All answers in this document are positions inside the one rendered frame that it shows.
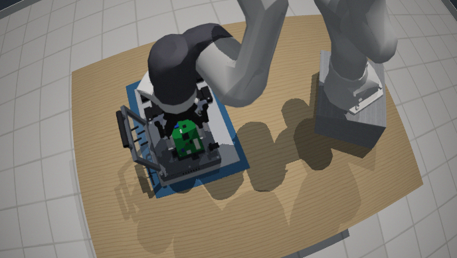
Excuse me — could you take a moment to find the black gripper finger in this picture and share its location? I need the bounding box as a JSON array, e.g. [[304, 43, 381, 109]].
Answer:
[[152, 114, 178, 145], [187, 97, 209, 136]]

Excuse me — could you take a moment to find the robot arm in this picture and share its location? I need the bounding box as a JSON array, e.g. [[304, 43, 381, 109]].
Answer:
[[136, 0, 398, 115]]

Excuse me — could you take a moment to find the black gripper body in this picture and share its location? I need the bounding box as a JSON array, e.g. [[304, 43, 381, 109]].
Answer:
[[162, 103, 197, 121]]

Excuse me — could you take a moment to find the green circuit board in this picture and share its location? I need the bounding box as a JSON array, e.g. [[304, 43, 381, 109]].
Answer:
[[172, 119, 204, 157]]

